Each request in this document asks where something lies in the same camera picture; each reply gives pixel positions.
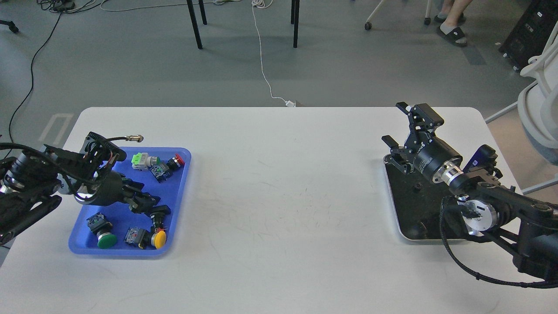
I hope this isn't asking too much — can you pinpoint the green white switch block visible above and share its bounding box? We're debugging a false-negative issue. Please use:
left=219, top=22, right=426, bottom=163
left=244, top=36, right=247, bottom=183
left=131, top=153, right=161, bottom=171

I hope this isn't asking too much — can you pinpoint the black cylindrical gripper body image-left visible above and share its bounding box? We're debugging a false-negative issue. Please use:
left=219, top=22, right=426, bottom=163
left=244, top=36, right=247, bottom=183
left=74, top=171, right=128, bottom=206

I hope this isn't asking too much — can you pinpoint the white chair base with caster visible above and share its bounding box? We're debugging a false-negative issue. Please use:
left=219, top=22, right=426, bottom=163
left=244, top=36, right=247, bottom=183
left=365, top=0, right=434, bottom=31

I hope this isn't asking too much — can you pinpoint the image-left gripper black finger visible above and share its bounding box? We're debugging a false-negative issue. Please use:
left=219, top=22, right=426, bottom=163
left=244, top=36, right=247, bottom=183
left=122, top=182, right=151, bottom=201
left=124, top=196, right=161, bottom=213

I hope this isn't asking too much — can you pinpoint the black cylindrical gripper body image-right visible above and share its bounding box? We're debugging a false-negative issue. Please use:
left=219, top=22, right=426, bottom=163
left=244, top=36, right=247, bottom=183
left=406, top=135, right=463, bottom=184

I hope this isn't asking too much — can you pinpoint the yellow push button switch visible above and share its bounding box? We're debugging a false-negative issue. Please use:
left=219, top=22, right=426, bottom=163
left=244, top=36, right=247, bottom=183
left=138, top=229, right=167, bottom=249

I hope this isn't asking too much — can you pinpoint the black table leg left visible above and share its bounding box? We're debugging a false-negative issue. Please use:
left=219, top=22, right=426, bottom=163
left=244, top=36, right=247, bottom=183
left=187, top=0, right=208, bottom=50

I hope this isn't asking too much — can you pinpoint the black selector switch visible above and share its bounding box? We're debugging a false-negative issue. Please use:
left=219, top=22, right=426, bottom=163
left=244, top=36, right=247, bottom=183
left=145, top=205, right=171, bottom=232

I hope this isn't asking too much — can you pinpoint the black cable on floor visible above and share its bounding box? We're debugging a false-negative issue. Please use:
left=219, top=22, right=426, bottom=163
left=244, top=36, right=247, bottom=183
left=0, top=0, right=77, bottom=160

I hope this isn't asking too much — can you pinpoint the silver metal tray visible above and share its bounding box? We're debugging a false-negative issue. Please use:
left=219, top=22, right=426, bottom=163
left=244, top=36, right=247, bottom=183
left=384, top=164, right=457, bottom=240

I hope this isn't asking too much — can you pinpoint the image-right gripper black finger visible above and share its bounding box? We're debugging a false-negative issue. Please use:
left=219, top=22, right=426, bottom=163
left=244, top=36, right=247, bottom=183
left=396, top=102, right=445, bottom=144
left=382, top=135, right=414, bottom=174

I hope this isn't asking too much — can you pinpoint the white office chair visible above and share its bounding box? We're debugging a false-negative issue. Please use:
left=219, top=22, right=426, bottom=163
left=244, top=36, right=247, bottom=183
left=485, top=41, right=558, bottom=195

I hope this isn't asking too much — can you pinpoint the black table leg right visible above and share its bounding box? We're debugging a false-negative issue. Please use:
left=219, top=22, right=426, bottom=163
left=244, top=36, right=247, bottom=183
left=290, top=0, right=300, bottom=48

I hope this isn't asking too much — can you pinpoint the blue grey switch block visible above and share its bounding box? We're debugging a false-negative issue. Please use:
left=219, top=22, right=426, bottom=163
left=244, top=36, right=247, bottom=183
left=150, top=163, right=173, bottom=183

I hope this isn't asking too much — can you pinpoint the black robot arm image-left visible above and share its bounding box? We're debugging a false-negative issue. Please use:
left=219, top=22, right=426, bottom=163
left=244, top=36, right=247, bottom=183
left=0, top=132, right=160, bottom=244

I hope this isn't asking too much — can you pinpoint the black table leg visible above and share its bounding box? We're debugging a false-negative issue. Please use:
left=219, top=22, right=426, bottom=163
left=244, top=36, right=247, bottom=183
left=290, top=0, right=300, bottom=48
left=187, top=0, right=208, bottom=50

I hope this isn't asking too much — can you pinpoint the green push button switch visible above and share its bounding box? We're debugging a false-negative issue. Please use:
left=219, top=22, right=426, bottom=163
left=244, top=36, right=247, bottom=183
left=86, top=212, right=117, bottom=249

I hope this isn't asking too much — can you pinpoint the black equipment case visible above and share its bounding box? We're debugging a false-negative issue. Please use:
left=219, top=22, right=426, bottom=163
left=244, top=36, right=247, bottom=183
left=499, top=0, right=558, bottom=71

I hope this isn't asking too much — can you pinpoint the blue plastic tray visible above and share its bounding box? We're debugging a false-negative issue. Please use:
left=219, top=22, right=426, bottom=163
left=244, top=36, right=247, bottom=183
left=68, top=147, right=191, bottom=259

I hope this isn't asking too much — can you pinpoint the white cable on floor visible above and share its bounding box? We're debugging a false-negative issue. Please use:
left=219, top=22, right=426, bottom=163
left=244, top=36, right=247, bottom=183
left=252, top=0, right=296, bottom=108

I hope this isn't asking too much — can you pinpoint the person foot in sandal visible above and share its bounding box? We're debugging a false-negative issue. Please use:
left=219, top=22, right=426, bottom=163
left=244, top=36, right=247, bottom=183
left=435, top=0, right=472, bottom=47

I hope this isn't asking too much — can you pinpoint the red push button switch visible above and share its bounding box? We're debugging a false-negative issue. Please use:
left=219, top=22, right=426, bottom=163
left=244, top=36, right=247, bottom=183
left=166, top=153, right=185, bottom=171

